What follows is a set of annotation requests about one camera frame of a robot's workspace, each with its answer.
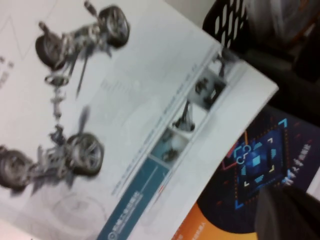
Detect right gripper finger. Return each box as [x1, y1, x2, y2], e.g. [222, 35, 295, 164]
[254, 185, 320, 240]

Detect white car suspension book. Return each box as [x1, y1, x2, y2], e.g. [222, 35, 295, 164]
[0, 0, 280, 240]

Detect white and blue book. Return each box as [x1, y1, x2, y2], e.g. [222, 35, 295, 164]
[304, 169, 320, 198]

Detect dark navy robot book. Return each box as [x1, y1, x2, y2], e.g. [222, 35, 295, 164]
[169, 104, 320, 240]

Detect black plastic book stand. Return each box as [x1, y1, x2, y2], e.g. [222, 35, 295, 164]
[201, 0, 320, 126]

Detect white book orange trim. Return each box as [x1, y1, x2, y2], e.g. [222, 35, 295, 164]
[246, 0, 320, 47]

